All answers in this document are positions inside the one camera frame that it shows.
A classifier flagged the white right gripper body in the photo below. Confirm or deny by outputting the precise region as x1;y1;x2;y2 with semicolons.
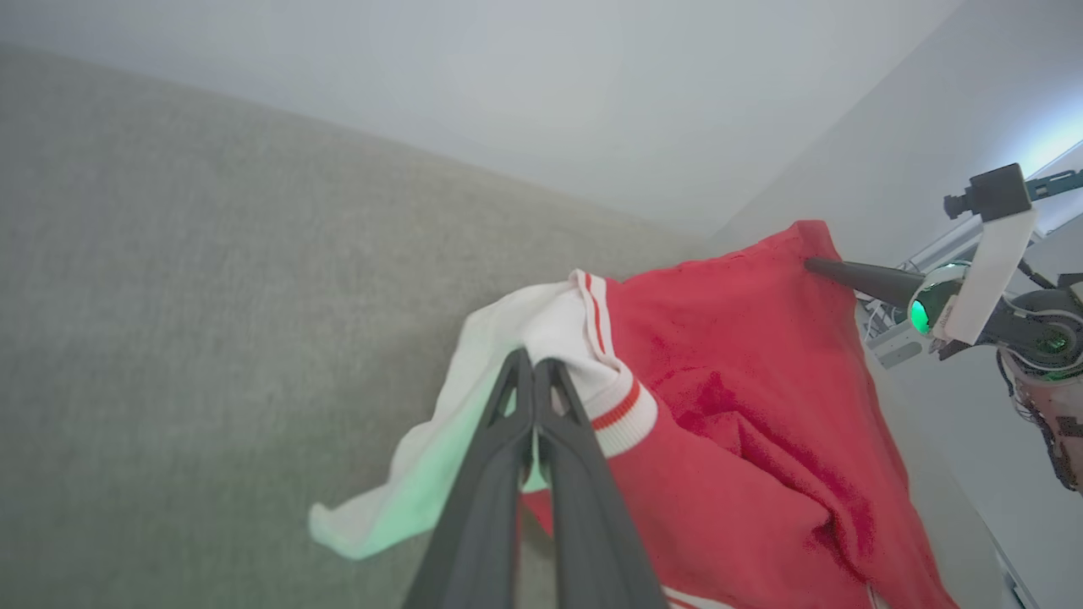
907;262;974;339

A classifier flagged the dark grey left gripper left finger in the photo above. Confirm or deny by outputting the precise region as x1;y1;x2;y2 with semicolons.
404;347;536;609

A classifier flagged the wrist camera with white bracket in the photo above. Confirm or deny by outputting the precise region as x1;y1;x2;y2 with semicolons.
943;163;1037;346

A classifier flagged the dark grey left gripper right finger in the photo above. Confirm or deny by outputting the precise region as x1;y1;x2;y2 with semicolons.
533;358;669;609

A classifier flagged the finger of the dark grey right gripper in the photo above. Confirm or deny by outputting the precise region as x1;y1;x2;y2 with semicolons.
804;256;927;310

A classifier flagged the red garment with white trim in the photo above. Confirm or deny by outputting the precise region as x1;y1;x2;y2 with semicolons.
309;220;961;609

